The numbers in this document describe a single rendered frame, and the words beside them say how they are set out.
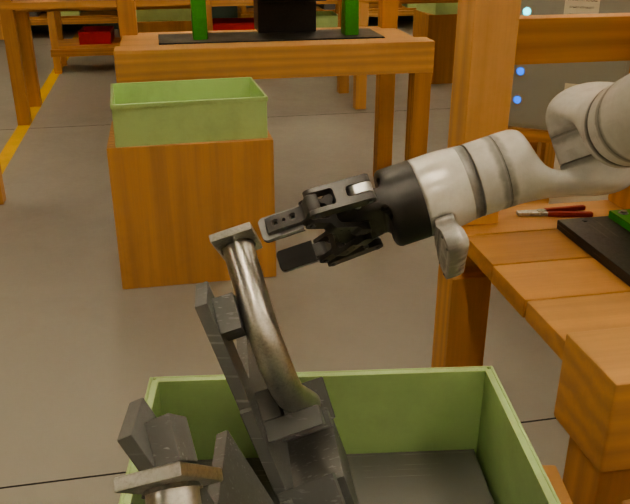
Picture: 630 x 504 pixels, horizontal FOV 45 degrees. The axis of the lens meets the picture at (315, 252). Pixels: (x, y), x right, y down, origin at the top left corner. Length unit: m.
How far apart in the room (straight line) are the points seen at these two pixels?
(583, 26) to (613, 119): 1.07
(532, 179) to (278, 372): 0.29
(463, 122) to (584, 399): 0.61
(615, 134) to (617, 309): 0.74
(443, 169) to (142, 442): 0.35
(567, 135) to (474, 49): 0.77
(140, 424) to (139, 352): 2.30
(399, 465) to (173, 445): 0.46
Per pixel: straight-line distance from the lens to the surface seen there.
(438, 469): 0.97
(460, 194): 0.69
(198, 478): 0.44
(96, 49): 7.98
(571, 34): 1.66
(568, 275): 1.42
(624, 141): 0.61
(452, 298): 1.65
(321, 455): 0.86
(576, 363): 1.17
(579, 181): 0.72
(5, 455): 2.50
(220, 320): 0.69
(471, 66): 1.49
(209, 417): 0.95
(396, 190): 0.68
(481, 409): 0.98
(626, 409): 1.12
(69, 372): 2.81
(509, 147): 0.71
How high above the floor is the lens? 1.47
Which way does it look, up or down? 24 degrees down
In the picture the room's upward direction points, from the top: straight up
